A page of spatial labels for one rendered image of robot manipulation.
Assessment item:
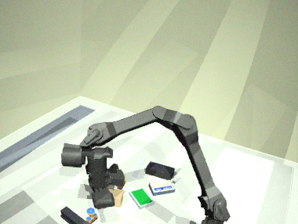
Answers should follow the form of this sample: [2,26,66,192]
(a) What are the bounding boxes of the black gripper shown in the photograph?
[85,164,114,209]

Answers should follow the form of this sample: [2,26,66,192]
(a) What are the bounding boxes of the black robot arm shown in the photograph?
[60,106,231,224]

